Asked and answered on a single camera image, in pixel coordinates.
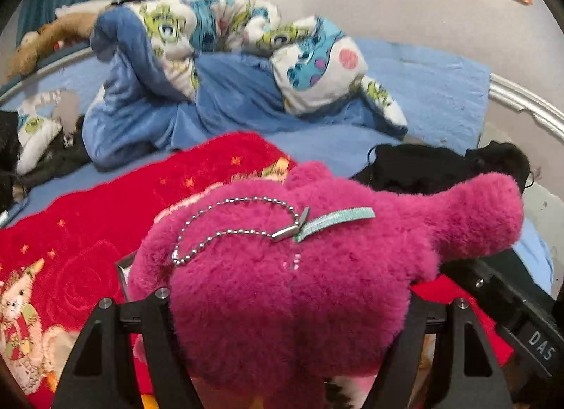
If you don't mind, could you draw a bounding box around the brown teddy bear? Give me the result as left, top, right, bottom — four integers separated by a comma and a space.
9, 13, 100, 79

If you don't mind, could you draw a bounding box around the red printed blanket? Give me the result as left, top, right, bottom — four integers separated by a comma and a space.
0, 131, 516, 409

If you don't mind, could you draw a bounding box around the shallow box with red inside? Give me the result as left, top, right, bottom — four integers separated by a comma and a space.
115, 252, 138, 299

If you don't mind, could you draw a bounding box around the blue monster print blanket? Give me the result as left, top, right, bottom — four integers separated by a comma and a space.
81, 0, 410, 172

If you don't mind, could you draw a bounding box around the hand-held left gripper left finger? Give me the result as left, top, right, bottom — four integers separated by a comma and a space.
52, 288, 203, 409

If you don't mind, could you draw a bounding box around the dark knit clothing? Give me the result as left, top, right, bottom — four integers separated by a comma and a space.
20, 114, 89, 190

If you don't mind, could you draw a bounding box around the monster print pillow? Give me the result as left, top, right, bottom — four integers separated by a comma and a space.
15, 89, 80, 174

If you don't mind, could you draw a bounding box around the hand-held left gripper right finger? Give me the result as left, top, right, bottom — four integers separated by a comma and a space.
366, 292, 514, 409

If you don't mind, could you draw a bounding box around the black bag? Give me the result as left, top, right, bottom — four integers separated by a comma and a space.
0, 112, 20, 211

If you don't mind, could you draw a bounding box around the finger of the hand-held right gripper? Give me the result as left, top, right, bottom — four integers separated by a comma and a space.
441, 257, 516, 326

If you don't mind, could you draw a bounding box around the black clothing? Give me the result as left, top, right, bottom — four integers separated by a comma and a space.
352, 140, 532, 196

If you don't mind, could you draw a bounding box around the pink plush toy with chain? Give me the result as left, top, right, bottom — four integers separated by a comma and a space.
125, 161, 525, 409

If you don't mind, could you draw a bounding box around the white bed frame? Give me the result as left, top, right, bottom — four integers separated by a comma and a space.
0, 45, 564, 141

